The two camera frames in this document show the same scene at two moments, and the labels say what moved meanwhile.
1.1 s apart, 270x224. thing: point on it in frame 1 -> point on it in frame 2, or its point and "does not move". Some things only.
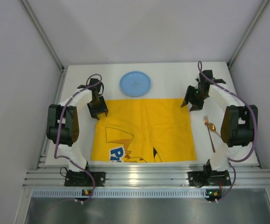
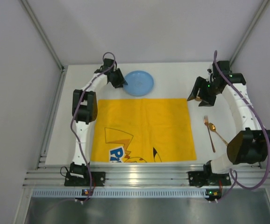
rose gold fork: [206, 121] does not move
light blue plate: [135, 83] does not move
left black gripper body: [97, 108] -> [116, 78]
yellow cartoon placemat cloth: [144, 130] does not move
